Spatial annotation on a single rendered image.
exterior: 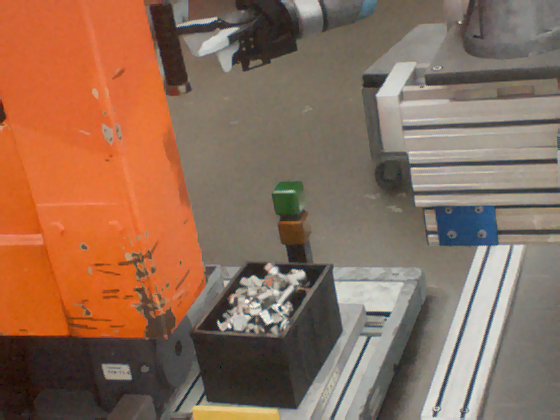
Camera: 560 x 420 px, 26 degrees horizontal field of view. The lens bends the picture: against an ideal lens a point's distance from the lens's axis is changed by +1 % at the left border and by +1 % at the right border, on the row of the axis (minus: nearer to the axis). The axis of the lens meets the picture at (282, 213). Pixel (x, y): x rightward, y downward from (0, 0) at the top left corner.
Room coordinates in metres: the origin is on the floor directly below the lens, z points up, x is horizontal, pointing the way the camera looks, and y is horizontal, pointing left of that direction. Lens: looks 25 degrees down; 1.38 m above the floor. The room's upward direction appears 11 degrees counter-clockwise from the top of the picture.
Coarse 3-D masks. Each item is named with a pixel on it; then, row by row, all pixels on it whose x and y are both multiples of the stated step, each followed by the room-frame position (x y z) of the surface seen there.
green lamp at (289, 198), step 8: (280, 184) 1.64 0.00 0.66; (288, 184) 1.63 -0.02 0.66; (296, 184) 1.63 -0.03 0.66; (272, 192) 1.62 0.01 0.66; (280, 192) 1.61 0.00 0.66; (288, 192) 1.61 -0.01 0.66; (296, 192) 1.61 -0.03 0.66; (304, 192) 1.63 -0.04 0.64; (272, 200) 1.62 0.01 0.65; (280, 200) 1.61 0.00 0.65; (288, 200) 1.61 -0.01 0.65; (296, 200) 1.60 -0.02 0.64; (304, 200) 1.63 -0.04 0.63; (280, 208) 1.61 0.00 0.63; (288, 208) 1.61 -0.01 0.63; (296, 208) 1.60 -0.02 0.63
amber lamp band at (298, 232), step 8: (304, 216) 1.62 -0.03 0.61; (280, 224) 1.61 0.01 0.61; (288, 224) 1.61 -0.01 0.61; (296, 224) 1.60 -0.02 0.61; (304, 224) 1.61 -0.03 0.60; (280, 232) 1.62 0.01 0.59; (288, 232) 1.61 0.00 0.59; (296, 232) 1.61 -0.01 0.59; (304, 232) 1.61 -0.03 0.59; (288, 240) 1.61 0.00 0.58; (296, 240) 1.61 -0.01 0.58; (304, 240) 1.60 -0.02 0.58
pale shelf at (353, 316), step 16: (352, 304) 1.61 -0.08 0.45; (352, 320) 1.57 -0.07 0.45; (352, 336) 1.54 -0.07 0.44; (336, 352) 1.49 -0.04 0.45; (336, 368) 1.46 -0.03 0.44; (320, 384) 1.41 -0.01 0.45; (336, 384) 1.45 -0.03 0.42; (304, 400) 1.38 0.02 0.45; (320, 400) 1.38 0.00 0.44; (192, 416) 1.40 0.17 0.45; (288, 416) 1.35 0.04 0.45; (304, 416) 1.35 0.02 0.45; (320, 416) 1.37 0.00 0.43
